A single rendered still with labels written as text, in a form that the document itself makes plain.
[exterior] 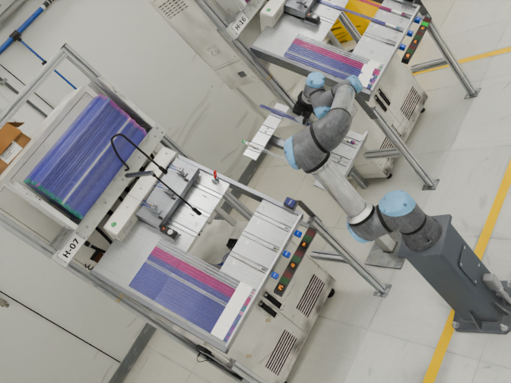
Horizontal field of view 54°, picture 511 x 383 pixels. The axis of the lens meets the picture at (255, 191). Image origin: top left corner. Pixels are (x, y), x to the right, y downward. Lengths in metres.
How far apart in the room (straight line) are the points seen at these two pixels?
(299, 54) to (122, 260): 1.42
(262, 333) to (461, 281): 1.03
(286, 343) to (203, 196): 0.91
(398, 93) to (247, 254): 1.62
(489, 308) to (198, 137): 2.76
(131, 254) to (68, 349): 1.74
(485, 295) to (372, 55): 1.36
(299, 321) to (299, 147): 1.28
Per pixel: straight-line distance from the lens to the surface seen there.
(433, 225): 1.98
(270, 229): 2.26
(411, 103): 3.45
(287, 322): 2.70
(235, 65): 3.04
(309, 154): 1.72
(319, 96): 2.10
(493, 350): 2.35
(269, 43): 2.87
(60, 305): 3.87
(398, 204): 1.87
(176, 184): 2.36
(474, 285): 2.19
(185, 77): 4.28
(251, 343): 2.59
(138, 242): 2.35
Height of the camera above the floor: 1.95
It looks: 27 degrees down
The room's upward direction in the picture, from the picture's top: 47 degrees counter-clockwise
